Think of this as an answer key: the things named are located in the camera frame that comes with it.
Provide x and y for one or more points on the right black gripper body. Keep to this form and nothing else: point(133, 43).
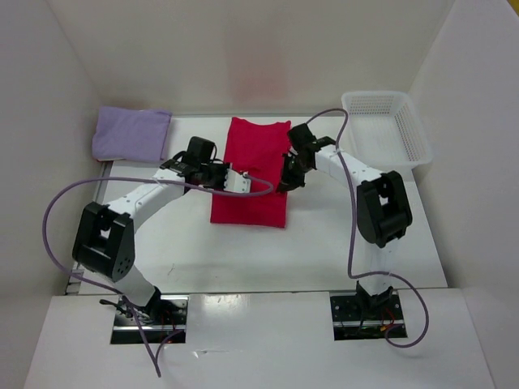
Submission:
point(293, 170)

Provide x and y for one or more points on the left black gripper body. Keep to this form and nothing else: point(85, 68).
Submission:
point(213, 175)

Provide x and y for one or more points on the pink t shirt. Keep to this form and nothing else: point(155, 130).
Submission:
point(258, 150)

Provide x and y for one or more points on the lavender t shirt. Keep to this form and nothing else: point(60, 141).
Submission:
point(131, 134)

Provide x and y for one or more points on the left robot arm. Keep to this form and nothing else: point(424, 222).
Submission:
point(105, 241)

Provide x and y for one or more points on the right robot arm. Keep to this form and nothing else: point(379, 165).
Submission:
point(381, 207)

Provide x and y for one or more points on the white laundry basket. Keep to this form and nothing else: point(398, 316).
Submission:
point(385, 130)

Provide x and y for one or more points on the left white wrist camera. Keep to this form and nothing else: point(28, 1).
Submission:
point(236, 182)

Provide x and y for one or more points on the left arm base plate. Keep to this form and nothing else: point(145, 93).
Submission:
point(172, 322)

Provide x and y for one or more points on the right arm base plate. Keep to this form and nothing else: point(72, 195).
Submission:
point(350, 322)

